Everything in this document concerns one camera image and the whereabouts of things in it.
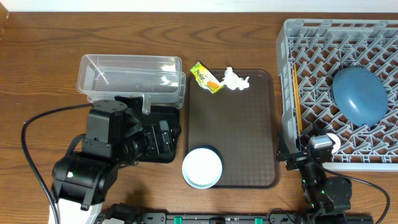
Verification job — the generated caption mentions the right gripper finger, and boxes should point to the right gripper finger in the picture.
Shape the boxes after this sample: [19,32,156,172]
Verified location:
[276,131,290,162]
[312,123,325,136]

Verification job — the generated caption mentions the pink plastic cup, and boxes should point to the pink plastic cup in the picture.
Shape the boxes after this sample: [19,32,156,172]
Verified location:
[326,133,341,154]

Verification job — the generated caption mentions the light blue bowl with rice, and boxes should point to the light blue bowl with rice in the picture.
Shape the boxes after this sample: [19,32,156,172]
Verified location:
[182,148,223,189]

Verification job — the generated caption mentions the dark blue plate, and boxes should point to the dark blue plate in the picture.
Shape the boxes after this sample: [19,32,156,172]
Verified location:
[332,67,388,126]

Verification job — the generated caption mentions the wooden chopstick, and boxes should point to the wooden chopstick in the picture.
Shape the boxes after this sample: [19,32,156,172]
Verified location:
[292,69,301,137]
[293,64,303,132]

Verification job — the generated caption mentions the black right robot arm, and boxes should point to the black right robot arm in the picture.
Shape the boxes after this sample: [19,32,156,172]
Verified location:
[276,132,352,223]

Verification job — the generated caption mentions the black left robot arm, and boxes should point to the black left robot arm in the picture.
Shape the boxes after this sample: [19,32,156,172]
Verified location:
[49,96,182,223]

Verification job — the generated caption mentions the grey dishwasher rack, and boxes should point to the grey dishwasher rack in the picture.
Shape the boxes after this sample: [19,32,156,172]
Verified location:
[276,19,397,172]

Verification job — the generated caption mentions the black plastic bin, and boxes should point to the black plastic bin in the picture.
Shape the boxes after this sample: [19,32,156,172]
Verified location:
[83,99,180,166]

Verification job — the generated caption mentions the brown plastic serving tray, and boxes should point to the brown plastic serving tray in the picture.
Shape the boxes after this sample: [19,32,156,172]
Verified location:
[184,70,280,189]

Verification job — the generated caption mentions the clear plastic bin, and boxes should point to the clear plastic bin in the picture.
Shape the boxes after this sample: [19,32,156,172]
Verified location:
[76,54,186,109]

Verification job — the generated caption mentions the yellow green snack wrapper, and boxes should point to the yellow green snack wrapper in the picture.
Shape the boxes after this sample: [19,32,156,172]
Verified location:
[190,62,224,93]

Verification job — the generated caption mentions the crumpled white tissue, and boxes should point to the crumpled white tissue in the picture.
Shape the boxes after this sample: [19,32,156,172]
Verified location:
[221,67,250,90]

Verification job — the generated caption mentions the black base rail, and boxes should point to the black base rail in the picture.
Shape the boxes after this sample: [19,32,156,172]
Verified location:
[93,203,374,224]

